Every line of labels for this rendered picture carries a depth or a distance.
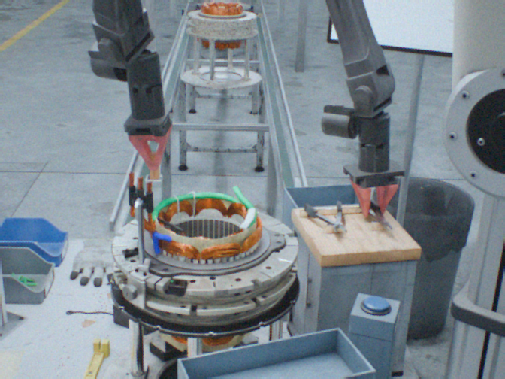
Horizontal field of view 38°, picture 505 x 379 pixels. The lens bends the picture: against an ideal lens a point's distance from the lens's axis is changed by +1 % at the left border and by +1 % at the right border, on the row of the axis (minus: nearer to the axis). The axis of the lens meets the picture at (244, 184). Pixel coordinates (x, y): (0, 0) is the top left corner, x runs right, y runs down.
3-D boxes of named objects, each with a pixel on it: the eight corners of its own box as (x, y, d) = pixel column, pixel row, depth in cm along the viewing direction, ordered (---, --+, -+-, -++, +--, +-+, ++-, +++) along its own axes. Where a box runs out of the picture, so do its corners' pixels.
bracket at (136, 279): (136, 296, 117) (135, 268, 115) (152, 304, 115) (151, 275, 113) (128, 301, 116) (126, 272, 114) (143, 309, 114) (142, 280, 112)
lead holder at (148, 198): (128, 203, 116) (128, 184, 115) (155, 204, 116) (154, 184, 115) (126, 213, 112) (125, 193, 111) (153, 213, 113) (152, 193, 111)
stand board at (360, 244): (291, 219, 147) (291, 208, 146) (379, 213, 151) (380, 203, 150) (320, 267, 129) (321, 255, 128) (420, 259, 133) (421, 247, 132)
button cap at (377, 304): (361, 310, 117) (361, 304, 117) (365, 298, 121) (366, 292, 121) (386, 315, 116) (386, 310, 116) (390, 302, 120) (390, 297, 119)
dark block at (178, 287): (171, 287, 114) (171, 275, 113) (187, 289, 114) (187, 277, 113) (167, 294, 112) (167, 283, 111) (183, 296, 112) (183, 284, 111)
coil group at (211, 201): (193, 216, 132) (193, 195, 131) (227, 216, 133) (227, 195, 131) (193, 220, 131) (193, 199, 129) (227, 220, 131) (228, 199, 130)
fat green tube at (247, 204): (232, 195, 132) (232, 185, 132) (253, 195, 133) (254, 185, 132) (235, 231, 119) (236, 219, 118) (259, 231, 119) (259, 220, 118)
